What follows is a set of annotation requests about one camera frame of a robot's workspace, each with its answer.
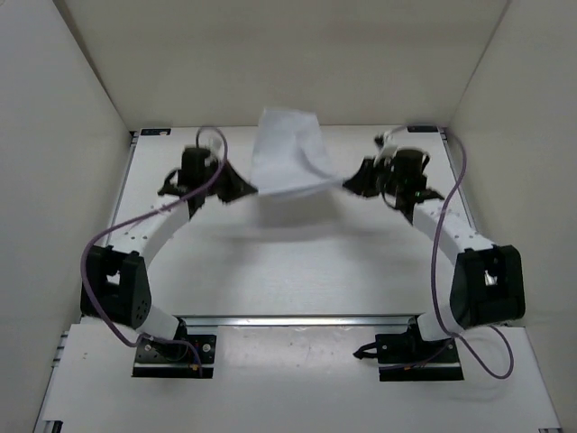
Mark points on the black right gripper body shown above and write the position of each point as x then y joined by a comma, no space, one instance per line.
390,194

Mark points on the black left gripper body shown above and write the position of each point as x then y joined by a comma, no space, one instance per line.
216,165

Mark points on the white skirt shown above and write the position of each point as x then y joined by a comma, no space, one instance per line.
289,157

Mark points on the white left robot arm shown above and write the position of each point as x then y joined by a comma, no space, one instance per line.
115,282

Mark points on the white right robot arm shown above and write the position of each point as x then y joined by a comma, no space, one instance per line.
487,284

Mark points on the black right corner label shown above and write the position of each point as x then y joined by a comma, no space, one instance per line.
422,129

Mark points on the black corner label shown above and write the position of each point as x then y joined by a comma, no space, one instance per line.
422,129
155,132

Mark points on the black left corner label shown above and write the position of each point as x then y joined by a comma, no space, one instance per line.
155,132

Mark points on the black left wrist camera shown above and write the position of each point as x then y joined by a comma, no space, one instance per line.
194,170

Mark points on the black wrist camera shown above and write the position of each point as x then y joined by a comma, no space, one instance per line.
194,170
408,167

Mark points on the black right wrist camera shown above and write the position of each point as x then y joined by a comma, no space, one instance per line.
408,167

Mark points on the aluminium table rail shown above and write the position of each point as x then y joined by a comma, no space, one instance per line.
298,321

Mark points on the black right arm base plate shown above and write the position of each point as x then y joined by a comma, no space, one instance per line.
407,358

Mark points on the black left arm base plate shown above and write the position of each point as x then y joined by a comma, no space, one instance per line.
195,360

